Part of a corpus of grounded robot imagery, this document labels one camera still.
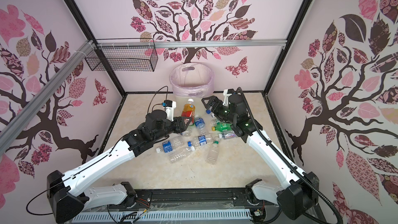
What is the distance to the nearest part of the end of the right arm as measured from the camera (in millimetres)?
545

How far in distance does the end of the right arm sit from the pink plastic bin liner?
0.15m

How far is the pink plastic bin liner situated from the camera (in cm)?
84
